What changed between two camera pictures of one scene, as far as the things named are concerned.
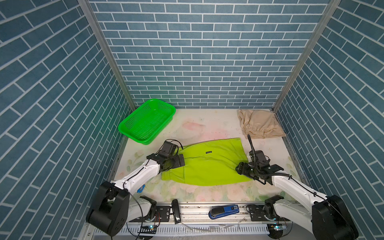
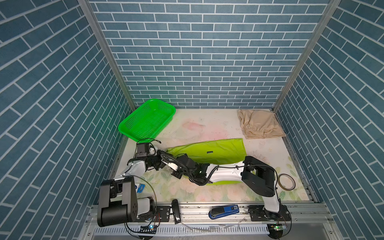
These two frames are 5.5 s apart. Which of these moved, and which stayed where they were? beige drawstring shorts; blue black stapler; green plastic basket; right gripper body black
Moved: right gripper body black
Stayed: beige drawstring shorts; blue black stapler; green plastic basket
